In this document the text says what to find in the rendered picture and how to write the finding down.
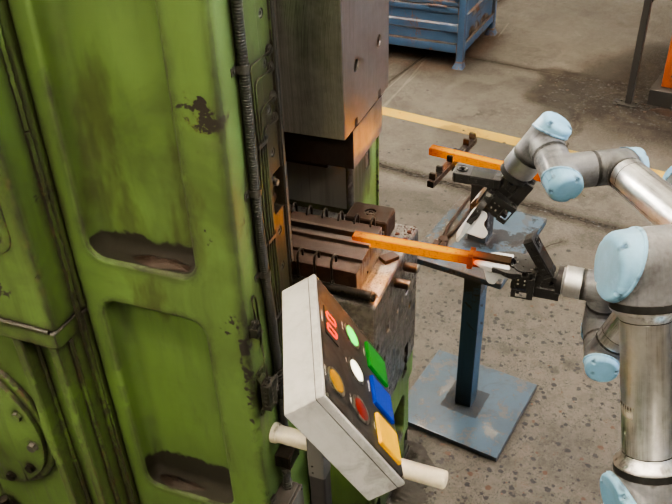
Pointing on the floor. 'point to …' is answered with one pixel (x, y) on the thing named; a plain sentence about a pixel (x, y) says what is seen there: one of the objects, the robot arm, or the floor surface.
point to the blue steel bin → (441, 24)
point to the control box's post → (319, 475)
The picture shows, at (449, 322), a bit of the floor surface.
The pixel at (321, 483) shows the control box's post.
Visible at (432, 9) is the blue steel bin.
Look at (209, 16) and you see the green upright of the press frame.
